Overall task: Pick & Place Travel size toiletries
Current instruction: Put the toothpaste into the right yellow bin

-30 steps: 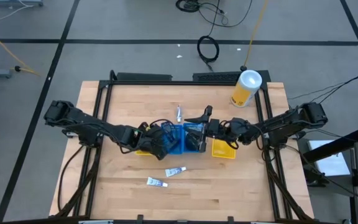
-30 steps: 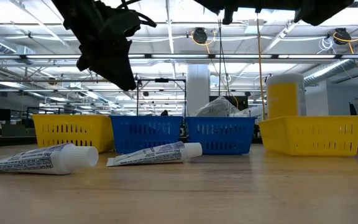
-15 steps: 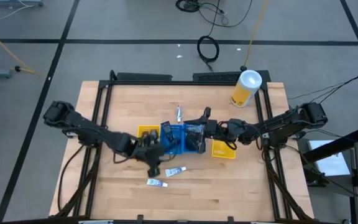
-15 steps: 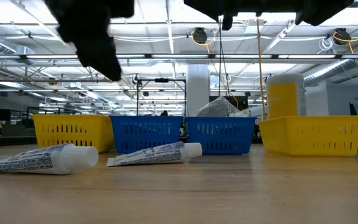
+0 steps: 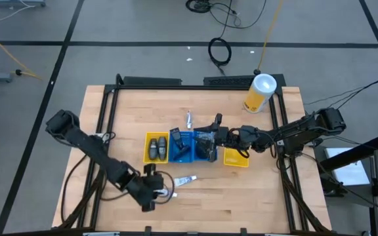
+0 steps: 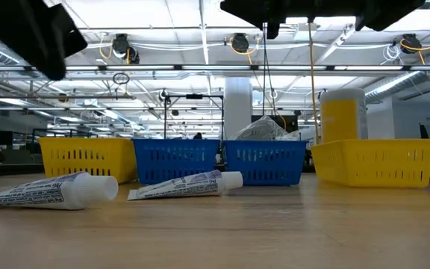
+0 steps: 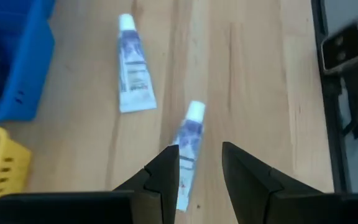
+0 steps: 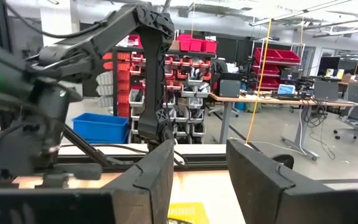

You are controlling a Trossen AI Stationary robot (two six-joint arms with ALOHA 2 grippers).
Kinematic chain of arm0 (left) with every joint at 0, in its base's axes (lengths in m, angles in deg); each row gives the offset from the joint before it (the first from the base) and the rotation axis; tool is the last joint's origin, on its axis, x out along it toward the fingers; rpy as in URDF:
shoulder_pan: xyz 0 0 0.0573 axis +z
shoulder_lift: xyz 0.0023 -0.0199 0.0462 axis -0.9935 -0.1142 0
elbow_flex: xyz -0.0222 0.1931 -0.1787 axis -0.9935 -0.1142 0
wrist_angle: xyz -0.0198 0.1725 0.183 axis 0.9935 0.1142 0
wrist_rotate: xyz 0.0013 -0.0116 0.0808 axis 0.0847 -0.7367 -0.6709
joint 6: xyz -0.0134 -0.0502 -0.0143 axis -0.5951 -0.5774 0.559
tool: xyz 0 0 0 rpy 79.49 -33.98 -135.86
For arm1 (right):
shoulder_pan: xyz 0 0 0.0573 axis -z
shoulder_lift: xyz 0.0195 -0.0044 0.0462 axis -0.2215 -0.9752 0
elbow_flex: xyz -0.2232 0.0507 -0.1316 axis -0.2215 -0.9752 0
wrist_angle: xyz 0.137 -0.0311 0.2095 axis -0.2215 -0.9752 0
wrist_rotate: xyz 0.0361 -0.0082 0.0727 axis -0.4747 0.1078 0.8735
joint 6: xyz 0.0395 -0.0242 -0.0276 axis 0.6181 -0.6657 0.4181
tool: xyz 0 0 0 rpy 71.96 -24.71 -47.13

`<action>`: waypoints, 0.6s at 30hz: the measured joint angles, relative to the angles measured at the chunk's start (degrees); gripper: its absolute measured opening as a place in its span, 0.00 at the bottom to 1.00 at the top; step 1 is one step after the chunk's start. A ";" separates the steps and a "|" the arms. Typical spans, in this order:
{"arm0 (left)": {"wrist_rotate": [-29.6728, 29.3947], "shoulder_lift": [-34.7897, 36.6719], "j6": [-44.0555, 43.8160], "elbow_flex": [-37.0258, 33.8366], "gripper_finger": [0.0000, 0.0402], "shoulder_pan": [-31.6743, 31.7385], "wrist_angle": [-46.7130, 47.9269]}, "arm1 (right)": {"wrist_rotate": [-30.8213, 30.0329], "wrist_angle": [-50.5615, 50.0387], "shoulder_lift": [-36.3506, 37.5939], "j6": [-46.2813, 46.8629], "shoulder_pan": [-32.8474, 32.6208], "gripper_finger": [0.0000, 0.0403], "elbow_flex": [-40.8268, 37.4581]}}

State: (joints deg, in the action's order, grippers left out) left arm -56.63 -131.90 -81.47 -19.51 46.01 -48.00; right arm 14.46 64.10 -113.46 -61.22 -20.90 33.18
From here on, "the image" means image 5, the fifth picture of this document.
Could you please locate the white sheet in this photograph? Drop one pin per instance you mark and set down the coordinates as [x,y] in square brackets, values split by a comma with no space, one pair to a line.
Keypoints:
[348,168]

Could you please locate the black vented box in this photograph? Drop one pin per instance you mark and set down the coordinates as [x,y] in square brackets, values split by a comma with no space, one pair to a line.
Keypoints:
[230,80]

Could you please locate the black table clamp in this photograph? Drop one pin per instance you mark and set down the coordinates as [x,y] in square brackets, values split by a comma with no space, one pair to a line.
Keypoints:
[243,231]
[148,230]

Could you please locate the yellow canister with white lid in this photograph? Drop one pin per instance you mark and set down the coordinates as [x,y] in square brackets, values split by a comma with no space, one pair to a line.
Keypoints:
[258,98]

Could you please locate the black flat box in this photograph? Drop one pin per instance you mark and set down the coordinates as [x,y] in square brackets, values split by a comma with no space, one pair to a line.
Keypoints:
[152,81]

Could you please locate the black beam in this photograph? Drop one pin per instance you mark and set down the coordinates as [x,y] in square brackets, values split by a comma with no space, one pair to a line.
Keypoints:
[353,155]

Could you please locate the black metal table frame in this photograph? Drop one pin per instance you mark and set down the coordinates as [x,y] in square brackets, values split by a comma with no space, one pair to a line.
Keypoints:
[192,87]

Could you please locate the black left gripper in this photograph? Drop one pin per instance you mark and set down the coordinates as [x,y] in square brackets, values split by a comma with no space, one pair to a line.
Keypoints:
[149,188]

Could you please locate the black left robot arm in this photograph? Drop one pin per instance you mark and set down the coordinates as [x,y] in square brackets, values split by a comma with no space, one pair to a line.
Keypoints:
[94,150]

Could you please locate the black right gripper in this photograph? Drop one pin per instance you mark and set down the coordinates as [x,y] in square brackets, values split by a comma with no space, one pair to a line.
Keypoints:
[221,137]

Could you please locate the blue plastic basket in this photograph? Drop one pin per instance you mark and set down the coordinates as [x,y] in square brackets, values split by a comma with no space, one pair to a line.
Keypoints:
[195,159]
[189,137]

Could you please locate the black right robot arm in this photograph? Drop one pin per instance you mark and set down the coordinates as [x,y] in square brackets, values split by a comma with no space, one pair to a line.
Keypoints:
[297,131]

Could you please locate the yellow plastic basket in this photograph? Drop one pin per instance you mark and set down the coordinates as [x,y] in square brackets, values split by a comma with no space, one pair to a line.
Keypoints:
[146,147]
[235,157]

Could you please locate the grey stand base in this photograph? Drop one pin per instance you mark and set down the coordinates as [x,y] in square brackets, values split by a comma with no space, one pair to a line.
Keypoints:
[15,2]

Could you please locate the grey Dove roll-on deodorant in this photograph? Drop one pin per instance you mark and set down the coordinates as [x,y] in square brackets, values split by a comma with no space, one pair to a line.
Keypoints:
[153,149]
[162,146]

